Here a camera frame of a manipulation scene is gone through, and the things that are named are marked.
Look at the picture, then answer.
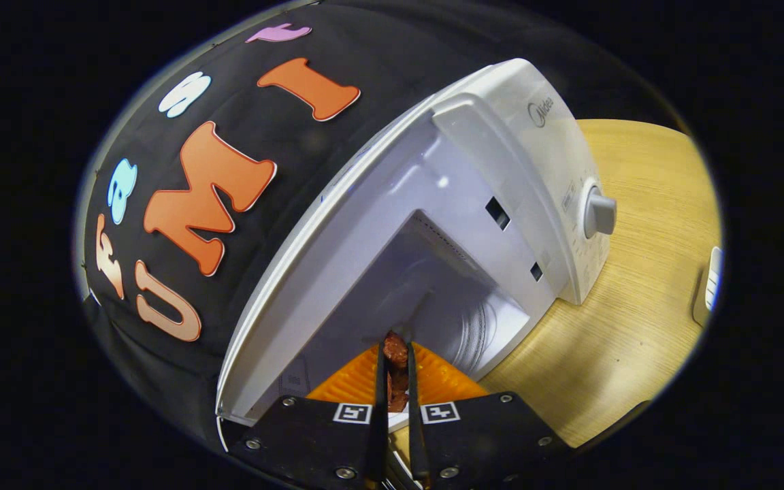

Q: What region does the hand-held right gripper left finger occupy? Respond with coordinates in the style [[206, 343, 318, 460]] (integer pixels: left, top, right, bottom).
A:
[[229, 340, 391, 490]]

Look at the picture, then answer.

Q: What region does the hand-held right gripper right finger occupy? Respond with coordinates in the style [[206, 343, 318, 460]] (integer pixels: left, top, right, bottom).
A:
[[405, 339, 574, 489]]

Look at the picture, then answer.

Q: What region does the dried red meat strip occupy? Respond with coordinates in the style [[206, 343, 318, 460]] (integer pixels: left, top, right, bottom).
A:
[[382, 331, 412, 414]]

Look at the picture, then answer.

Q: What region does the white microwave oven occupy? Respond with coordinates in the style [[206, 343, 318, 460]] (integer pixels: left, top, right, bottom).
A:
[[215, 58, 619, 436]]

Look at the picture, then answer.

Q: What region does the white food tray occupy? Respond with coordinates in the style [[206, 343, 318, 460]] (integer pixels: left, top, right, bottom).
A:
[[691, 246, 725, 329]]

